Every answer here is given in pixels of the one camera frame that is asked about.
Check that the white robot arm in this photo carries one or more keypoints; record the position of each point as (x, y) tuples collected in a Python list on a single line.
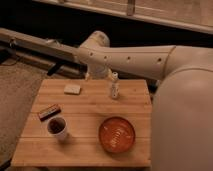
[(182, 114)]

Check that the small white bottle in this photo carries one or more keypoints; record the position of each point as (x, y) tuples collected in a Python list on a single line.
[(114, 88)]

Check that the white sponge block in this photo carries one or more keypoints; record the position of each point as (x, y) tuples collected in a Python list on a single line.
[(72, 89)]

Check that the wooden board table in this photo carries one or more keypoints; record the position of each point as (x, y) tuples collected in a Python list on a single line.
[(84, 113)]

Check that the orange bowl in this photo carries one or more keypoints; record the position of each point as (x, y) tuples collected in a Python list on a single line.
[(116, 135)]

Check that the brown rectangular box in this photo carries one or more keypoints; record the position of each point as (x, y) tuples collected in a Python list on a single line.
[(49, 112)]

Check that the white cup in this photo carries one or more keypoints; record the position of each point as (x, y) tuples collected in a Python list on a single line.
[(57, 127)]

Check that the long metal rail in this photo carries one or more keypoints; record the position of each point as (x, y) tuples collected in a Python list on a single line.
[(40, 45)]

